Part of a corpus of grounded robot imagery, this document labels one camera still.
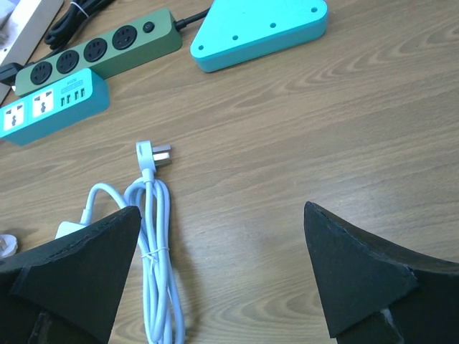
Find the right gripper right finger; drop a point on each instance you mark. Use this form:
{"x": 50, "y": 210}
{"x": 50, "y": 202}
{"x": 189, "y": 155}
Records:
{"x": 375, "y": 291}

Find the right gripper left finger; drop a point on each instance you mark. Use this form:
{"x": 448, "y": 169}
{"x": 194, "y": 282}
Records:
{"x": 69, "y": 289}

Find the light blue power strip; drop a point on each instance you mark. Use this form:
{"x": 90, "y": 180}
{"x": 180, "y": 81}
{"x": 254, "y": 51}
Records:
{"x": 66, "y": 227}

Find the teal power strip with USB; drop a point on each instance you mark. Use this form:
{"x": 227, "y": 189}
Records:
{"x": 54, "y": 107}

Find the cream power strip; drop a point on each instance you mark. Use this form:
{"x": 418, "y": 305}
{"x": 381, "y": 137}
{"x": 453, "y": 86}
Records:
{"x": 23, "y": 24}

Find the dark green power strip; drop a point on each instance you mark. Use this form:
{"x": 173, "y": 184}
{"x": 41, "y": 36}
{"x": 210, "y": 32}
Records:
{"x": 130, "y": 45}

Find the teal triangular power socket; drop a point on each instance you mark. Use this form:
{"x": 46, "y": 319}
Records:
{"x": 238, "y": 31}

